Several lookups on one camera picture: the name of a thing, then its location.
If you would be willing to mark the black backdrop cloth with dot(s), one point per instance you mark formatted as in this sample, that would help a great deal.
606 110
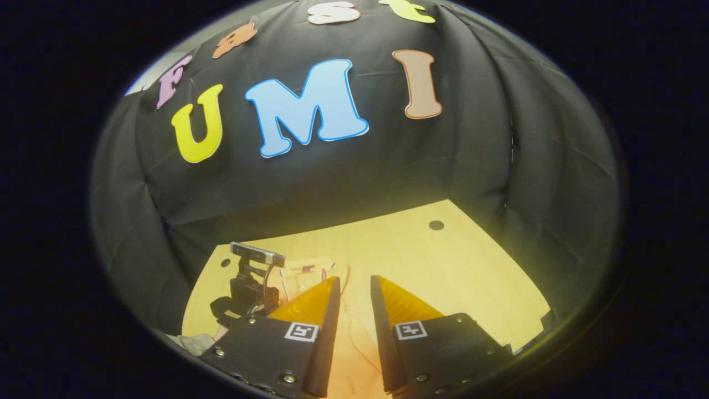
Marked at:
360 177

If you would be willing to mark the black webcam on stand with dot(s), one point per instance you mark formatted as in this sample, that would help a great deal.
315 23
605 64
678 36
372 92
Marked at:
243 288

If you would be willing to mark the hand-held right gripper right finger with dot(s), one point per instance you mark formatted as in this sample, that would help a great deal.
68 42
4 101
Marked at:
382 343

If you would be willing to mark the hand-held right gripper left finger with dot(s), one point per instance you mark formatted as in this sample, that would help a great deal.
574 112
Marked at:
327 343

